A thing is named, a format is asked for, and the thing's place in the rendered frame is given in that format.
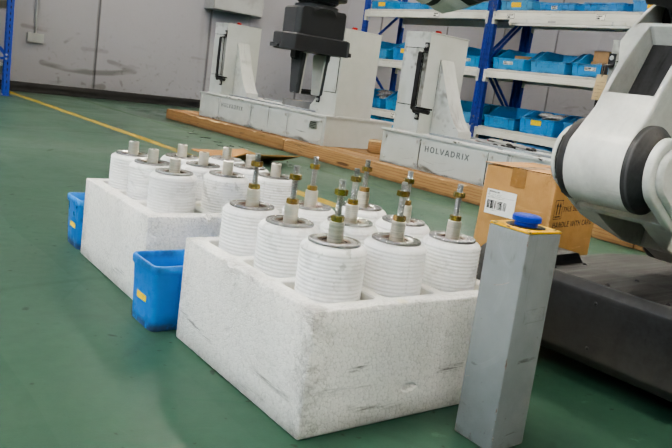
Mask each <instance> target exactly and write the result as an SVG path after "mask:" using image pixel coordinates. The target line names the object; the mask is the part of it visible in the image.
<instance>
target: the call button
mask: <svg viewBox="0 0 672 448"><path fill-rule="evenodd" d="M512 219H514V220H515V221H514V224H516V225H519V226H523V227H528V228H538V224H541V223H542V218H541V217H540V216H538V215H534V214H530V213H523V212H515V213H513V215H512Z"/></svg>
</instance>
